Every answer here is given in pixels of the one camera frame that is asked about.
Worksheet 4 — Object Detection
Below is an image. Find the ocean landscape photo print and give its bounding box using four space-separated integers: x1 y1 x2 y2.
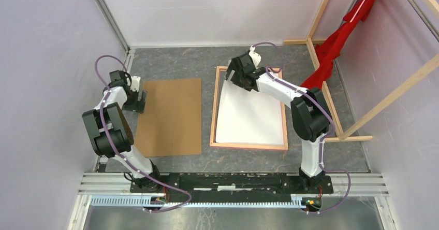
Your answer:
215 81 284 146

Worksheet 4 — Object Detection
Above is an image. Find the brown backing board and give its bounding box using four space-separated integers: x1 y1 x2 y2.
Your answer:
135 78 202 157

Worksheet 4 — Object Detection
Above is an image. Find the pink wooden picture frame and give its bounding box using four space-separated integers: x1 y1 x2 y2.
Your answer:
210 66 288 151

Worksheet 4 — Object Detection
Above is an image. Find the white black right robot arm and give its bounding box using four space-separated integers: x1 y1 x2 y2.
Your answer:
225 51 333 193

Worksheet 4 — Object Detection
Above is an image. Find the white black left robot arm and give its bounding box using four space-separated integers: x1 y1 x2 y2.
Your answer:
82 70 163 193

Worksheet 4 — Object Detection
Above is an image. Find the red cloth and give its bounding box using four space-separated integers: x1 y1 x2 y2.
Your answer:
301 0 375 89

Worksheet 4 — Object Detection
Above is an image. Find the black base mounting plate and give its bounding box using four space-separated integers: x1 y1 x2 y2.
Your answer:
129 172 334 204

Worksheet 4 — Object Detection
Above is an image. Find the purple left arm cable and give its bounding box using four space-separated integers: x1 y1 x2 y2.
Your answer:
94 54 193 214

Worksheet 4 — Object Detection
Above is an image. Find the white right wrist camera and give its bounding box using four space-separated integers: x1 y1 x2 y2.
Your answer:
248 46 261 68

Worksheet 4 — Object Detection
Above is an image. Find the aluminium side rail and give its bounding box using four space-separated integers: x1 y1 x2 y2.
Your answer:
94 54 140 173

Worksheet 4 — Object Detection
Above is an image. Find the aluminium front rail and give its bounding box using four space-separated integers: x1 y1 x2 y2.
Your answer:
78 172 389 197

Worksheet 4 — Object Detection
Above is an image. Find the white slotted cable duct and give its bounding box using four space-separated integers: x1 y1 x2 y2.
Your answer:
90 195 305 209

